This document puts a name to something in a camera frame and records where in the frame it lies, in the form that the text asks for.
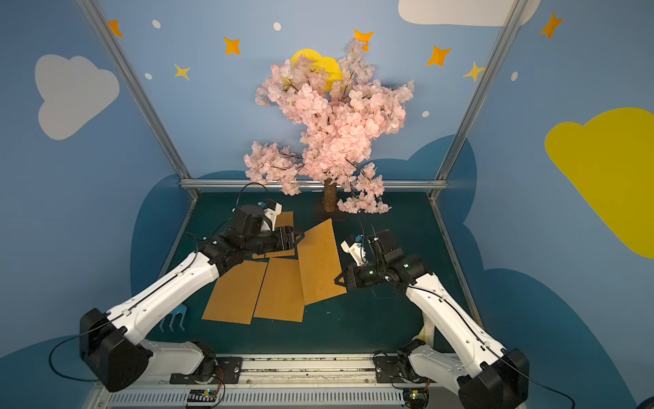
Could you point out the aluminium left corner post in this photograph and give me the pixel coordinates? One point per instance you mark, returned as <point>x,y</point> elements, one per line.
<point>109,41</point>

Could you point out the brown kraft file bag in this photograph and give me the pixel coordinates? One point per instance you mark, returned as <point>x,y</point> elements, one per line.
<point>319,264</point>

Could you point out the circuit board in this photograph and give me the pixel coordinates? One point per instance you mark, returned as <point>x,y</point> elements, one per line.
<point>415,399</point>
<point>203,398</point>

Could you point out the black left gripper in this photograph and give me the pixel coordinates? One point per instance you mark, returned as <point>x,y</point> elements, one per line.
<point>286,239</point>

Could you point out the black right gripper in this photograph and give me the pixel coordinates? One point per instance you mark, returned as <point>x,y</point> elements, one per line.
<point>350,276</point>

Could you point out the brown kraft envelope far left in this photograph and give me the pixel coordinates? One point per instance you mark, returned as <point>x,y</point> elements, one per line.
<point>284,223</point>

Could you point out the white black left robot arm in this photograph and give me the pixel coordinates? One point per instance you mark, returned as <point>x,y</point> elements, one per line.
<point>113,343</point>

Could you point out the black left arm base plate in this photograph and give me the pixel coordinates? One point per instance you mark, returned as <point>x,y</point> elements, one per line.
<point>218,370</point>

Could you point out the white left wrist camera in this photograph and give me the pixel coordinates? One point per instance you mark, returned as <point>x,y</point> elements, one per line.
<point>271,212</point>

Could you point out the pink cherry blossom tree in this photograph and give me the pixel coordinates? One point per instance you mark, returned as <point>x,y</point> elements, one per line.
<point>344,109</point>

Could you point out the blue plastic fork toy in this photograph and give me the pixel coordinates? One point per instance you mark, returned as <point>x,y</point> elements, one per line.
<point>175,317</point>

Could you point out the white yellow cloth strip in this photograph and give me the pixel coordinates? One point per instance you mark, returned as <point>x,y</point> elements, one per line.
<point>428,331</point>

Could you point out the aluminium back rail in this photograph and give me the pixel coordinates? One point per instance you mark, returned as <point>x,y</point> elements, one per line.
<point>239,183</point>

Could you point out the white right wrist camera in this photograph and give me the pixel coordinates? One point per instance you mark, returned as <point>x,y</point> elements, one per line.
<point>354,246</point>

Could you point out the aluminium corner post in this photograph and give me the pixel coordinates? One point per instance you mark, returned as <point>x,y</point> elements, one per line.
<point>109,41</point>
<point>497,57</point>

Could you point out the aluminium front rail frame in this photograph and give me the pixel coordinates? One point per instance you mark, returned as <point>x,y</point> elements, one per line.
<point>282,381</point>

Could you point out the right circuit board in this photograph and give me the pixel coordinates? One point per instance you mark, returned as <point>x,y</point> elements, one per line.
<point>415,399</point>

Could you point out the brown kraft envelope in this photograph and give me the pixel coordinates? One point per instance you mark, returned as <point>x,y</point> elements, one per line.
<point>281,296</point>
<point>284,223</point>
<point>235,294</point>

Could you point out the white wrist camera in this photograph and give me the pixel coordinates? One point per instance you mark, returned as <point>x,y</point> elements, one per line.
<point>271,212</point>
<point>354,246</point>

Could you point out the dark metal tree base plate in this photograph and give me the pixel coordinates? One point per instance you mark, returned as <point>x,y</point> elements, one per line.
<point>321,214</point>

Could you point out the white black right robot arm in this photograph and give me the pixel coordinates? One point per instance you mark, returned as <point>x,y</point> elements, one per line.
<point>482,374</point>

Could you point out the left circuit board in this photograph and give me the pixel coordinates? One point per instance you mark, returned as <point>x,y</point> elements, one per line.
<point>203,398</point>

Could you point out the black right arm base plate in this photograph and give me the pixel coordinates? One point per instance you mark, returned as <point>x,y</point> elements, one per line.
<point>391,369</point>

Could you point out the brown kraft envelope front left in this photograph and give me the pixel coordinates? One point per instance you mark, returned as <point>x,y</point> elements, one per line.
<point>235,294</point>

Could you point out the brown kraft envelope front middle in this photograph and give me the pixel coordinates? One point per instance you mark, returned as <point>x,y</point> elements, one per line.
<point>281,296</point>

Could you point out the aluminium right corner post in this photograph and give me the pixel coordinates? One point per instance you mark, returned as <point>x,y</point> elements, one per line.
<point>497,57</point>

